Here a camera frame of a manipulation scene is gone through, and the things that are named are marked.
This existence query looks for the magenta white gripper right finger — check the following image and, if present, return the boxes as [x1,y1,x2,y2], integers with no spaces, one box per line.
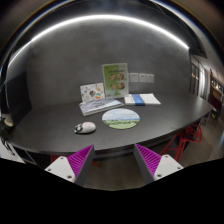
[134,144,183,184]

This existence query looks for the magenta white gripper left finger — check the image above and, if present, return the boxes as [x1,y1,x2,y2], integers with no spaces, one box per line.
[46,145,95,186]

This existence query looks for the white grey computer mouse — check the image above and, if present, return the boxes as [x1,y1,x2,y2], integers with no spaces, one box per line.
[74,122,96,134]

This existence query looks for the round landscape mouse pad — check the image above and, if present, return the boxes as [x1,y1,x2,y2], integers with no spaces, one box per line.
[102,108,140,130]

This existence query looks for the red metal stool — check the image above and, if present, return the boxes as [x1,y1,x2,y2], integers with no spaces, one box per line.
[160,124,202,162]

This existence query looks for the grey patterned keyboard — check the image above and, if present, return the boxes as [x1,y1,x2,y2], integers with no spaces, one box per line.
[79,98,123,116]

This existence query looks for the white blue stacked booklets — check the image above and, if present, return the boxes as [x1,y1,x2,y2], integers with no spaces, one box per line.
[124,93,160,106]

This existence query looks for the white card with coloured eggs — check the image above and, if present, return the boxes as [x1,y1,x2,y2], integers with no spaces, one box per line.
[80,83,105,102]

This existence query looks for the green white standing poster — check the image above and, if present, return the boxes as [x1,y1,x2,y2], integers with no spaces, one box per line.
[102,63,129,98]

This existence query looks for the curved white ceiling light strip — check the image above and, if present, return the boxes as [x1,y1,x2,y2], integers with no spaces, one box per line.
[9,13,190,64]

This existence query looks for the white wall socket right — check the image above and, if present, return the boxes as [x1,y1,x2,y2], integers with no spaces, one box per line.
[147,74,155,83]

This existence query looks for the white wall socket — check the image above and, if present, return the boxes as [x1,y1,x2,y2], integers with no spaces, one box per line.
[129,73,139,82]
[147,74,155,83]
[139,73,147,82]

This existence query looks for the white wall socket middle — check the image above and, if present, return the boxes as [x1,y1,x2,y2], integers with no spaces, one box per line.
[139,73,147,82]

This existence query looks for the white wall socket left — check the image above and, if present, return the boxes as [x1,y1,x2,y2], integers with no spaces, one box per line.
[129,73,139,82]

